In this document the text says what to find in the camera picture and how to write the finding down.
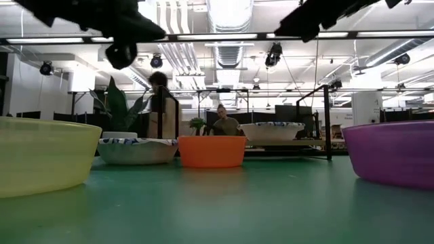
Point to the silver ceiling air duct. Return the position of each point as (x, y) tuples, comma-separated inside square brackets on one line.
[(229, 27)]

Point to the standing person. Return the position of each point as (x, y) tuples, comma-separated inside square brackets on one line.
[(157, 79)]

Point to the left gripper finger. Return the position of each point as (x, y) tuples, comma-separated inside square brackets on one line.
[(146, 32)]

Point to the dark computer monitor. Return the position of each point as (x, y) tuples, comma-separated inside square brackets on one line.
[(288, 113)]

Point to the black overhead light bar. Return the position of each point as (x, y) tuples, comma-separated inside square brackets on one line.
[(217, 36)]

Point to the light wooden cabinet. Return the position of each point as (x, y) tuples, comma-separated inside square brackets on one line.
[(169, 118)]

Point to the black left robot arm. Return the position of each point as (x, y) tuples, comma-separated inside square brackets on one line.
[(51, 10)]

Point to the purple plastic bowl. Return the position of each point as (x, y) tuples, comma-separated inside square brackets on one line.
[(393, 152)]

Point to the blue patterned white paper bowl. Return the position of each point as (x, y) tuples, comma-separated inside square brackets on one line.
[(135, 154), (271, 133)]

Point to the white room pillar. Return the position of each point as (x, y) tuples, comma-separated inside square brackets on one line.
[(367, 108)]

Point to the seated person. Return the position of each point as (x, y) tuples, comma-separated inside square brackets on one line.
[(225, 125)]

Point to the orange plastic bowl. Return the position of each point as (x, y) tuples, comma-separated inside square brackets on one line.
[(212, 152)]

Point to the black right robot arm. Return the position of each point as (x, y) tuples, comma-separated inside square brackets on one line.
[(393, 2)]

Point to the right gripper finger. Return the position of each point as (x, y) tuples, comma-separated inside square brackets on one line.
[(301, 23)]

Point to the small green background plant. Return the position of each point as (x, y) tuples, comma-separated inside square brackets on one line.
[(197, 122)]

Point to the yellow-green translucent plastic bowl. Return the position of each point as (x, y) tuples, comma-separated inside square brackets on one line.
[(44, 156)]

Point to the green leafy potted plant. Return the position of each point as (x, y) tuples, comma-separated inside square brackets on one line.
[(117, 105)]

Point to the black metal shelf frame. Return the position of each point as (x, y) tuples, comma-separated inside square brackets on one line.
[(327, 128)]

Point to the black ceiling spotlight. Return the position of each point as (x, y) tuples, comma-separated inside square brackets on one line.
[(402, 59), (273, 56), (156, 61), (46, 68)]

